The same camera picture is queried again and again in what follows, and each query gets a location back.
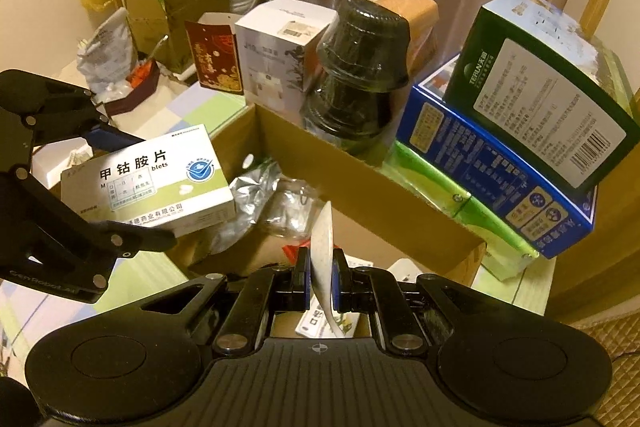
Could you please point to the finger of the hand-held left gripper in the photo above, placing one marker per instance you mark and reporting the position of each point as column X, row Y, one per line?
column 107, row 134
column 140, row 241

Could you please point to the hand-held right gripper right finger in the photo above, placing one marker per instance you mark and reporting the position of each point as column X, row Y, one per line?
column 338, row 279

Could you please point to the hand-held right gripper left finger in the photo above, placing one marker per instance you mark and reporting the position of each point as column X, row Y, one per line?
column 303, row 279

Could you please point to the white plastic spoon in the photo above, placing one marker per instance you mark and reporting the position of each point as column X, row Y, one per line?
column 324, row 247

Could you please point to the white green medicine box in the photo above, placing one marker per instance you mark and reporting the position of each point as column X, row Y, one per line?
column 150, row 179

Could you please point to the white square night light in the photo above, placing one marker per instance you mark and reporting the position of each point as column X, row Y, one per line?
column 405, row 269

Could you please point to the green silver foil bag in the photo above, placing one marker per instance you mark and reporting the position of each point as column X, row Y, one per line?
column 250, row 202

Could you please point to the dark brown low box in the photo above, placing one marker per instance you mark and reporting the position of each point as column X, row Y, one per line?
column 135, row 94

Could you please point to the white crumpled plastic bag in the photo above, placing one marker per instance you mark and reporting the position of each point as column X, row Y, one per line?
column 107, row 52

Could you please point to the red gold gift box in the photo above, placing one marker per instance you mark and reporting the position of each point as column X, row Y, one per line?
column 215, row 57

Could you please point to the tall open cardboard box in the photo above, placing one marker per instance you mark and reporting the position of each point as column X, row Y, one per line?
column 175, row 17

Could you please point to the green tissue pack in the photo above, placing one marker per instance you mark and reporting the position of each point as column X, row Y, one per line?
column 490, row 237

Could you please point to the blue carton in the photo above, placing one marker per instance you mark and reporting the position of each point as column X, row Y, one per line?
column 480, row 177

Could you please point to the white product box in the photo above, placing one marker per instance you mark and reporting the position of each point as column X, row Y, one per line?
column 275, row 52

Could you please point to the stacked black bowls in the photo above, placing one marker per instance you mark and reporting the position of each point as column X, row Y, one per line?
column 360, row 72

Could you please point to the dark green carton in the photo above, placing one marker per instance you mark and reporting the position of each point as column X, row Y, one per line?
column 540, row 107

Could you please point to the brown taped cardboard box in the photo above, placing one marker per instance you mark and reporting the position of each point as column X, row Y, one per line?
column 415, row 17

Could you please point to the wooden wardrobe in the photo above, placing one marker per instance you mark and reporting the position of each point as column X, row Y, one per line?
column 620, row 257

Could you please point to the wooden stick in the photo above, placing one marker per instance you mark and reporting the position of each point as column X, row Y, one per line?
column 597, row 9

